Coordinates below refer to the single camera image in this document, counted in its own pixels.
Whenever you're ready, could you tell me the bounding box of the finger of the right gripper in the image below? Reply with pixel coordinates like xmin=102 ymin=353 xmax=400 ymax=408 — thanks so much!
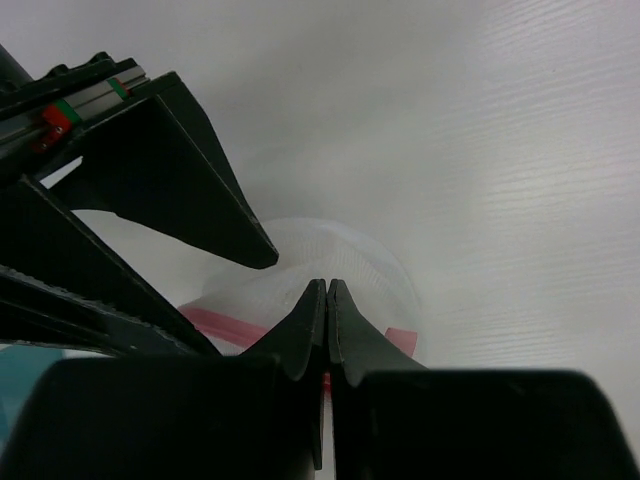
xmin=1 ymin=176 xmax=219 ymax=356

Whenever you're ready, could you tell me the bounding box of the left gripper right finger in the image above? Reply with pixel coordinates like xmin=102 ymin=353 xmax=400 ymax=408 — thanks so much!
xmin=327 ymin=280 xmax=639 ymax=479

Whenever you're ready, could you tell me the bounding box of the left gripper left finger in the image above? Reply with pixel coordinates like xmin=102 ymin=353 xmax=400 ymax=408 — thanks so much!
xmin=1 ymin=279 xmax=326 ymax=479

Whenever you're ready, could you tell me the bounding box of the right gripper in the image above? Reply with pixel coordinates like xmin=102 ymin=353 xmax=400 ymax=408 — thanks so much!
xmin=1 ymin=49 xmax=279 ymax=269

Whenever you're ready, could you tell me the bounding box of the small white mesh laundry bag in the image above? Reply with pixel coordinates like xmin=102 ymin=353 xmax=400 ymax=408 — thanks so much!
xmin=179 ymin=218 xmax=427 ymax=400

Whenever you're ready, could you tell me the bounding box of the teal plastic bin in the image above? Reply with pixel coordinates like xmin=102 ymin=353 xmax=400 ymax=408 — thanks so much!
xmin=0 ymin=345 xmax=103 ymax=449

